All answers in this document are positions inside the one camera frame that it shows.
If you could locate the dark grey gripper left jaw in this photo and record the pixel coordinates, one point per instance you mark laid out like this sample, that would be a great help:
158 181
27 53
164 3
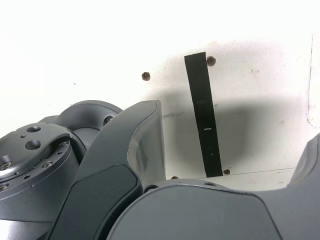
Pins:
105 175

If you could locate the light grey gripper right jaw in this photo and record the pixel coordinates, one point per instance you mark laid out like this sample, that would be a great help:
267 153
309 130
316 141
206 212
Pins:
200 212

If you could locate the black tape strip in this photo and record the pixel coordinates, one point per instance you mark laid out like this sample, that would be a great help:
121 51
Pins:
202 100

